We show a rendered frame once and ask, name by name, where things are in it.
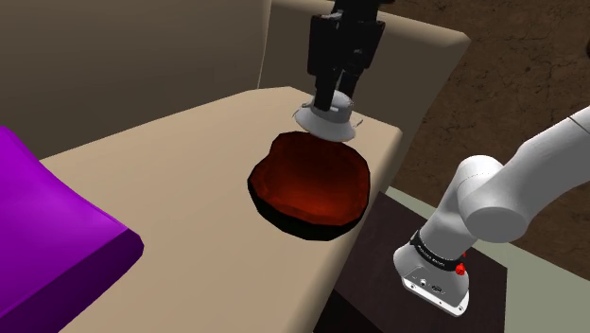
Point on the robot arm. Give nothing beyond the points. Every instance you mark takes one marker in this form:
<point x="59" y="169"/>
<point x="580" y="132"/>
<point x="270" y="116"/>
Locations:
<point x="488" y="203"/>

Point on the white cap-shaped object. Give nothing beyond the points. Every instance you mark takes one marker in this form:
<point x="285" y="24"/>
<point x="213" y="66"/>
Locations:
<point x="328" y="123"/>

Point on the dark red bowl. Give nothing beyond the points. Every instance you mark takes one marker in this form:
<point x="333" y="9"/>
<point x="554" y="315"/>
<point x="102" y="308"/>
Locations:
<point x="309" y="184"/>

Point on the beige sofa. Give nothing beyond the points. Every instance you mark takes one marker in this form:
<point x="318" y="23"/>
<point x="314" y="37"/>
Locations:
<point x="184" y="184"/>

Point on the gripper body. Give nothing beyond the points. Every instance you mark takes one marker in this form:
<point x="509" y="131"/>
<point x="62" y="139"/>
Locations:
<point x="343" y="41"/>

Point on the purple cushion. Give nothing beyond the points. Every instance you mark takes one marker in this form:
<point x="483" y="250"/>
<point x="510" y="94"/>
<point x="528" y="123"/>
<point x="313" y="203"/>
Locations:
<point x="50" y="230"/>

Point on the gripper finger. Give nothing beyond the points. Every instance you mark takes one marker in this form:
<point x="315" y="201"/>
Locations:
<point x="325" y="92"/>
<point x="350" y="83"/>

